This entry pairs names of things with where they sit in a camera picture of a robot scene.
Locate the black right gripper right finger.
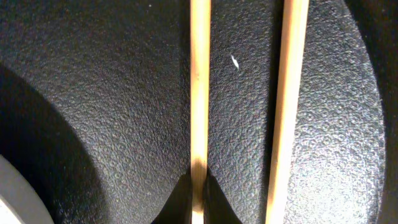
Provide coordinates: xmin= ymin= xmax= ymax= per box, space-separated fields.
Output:
xmin=203 ymin=170 xmax=242 ymax=224

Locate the grey plate with food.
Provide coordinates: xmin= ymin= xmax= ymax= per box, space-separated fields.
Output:
xmin=1 ymin=156 xmax=54 ymax=224

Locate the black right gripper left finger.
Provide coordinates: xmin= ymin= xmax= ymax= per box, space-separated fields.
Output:
xmin=152 ymin=170 xmax=192 ymax=224

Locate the round black serving tray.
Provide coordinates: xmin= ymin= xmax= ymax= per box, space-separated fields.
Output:
xmin=1 ymin=1 xmax=397 ymax=223

